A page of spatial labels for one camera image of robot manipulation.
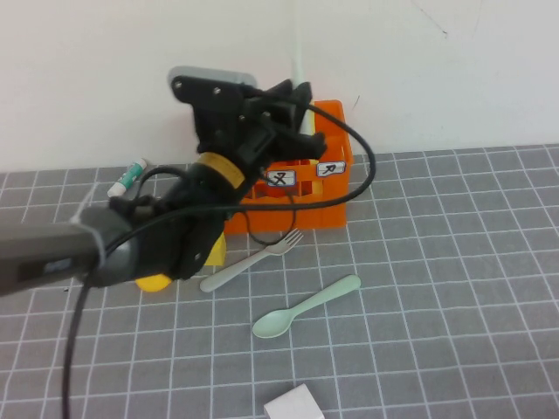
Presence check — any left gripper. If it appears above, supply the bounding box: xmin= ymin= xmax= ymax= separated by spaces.
xmin=172 ymin=76 xmax=328 ymax=174

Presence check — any cream white plastic knife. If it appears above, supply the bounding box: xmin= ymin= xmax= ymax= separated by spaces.
xmin=290 ymin=12 xmax=319 ymax=137

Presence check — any grey plastic fork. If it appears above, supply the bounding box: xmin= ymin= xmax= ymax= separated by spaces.
xmin=199 ymin=228 xmax=306 ymax=293

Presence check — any mint green plastic spoon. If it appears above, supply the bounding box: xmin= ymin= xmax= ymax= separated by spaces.
xmin=252 ymin=274 xmax=362 ymax=340

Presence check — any orange plastic cutlery crate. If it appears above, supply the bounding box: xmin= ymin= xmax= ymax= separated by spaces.
xmin=224 ymin=99 xmax=355 ymax=237

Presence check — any white label reading 刀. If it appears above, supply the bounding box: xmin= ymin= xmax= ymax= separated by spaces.
xmin=316 ymin=161 xmax=348 ymax=178

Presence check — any white label reading 叉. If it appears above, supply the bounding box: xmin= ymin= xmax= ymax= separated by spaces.
xmin=266 ymin=169 xmax=298 ymax=188

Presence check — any yellow foam cube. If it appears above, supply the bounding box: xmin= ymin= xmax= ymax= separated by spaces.
xmin=204 ymin=233 xmax=227 ymax=266

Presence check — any white green glue stick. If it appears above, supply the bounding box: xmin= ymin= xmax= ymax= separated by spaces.
xmin=107 ymin=157 xmax=149 ymax=201

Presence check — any yellow rubber duck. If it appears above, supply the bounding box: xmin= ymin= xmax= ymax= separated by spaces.
xmin=135 ymin=274 xmax=174 ymax=292

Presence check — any grey grid-pattern table mat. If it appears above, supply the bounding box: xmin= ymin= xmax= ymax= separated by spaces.
xmin=0 ymin=143 xmax=559 ymax=419

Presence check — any white box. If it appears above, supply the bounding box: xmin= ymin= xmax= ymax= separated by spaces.
xmin=263 ymin=383 xmax=325 ymax=419

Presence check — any thick black camera cable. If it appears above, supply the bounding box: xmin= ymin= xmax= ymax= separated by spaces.
xmin=60 ymin=102 xmax=377 ymax=419

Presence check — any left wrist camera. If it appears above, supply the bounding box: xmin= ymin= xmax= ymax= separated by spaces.
xmin=168 ymin=65 xmax=259 ymax=91

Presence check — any thin black cable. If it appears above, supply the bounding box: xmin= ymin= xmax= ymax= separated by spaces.
xmin=244 ymin=165 xmax=298 ymax=246

